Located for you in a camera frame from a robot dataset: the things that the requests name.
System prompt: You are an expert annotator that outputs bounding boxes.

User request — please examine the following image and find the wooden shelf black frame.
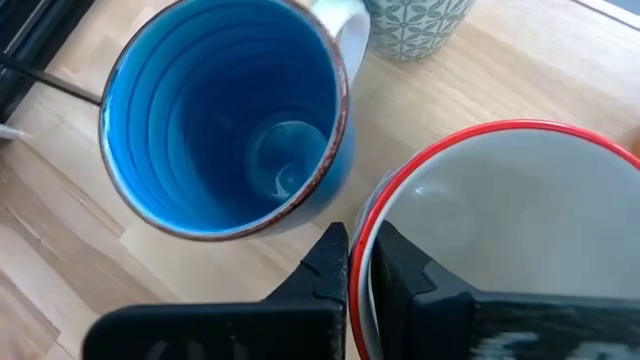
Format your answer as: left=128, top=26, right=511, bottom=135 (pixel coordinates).
left=0, top=0, right=640, bottom=360

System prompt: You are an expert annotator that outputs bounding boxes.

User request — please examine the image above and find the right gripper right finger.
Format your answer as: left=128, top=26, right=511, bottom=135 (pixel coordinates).
left=369, top=220, right=640, bottom=360

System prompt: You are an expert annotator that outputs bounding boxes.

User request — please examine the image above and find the grey geometric patterned mug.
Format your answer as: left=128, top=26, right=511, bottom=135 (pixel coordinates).
left=362, top=0, right=476, bottom=63

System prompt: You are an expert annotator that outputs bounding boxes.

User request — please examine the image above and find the white mug dark rim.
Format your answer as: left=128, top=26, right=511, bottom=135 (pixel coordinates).
left=348, top=118, right=640, bottom=360

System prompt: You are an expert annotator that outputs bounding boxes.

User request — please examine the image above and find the blue mug white handle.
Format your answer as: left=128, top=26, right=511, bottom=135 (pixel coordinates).
left=98, top=0, right=372, bottom=243

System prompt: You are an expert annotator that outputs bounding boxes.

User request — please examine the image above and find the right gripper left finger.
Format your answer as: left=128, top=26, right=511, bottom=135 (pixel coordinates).
left=82, top=222, right=350, bottom=360

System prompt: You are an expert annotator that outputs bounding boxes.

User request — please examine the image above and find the black table frame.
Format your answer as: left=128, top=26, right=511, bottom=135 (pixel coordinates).
left=0, top=0, right=96, bottom=124

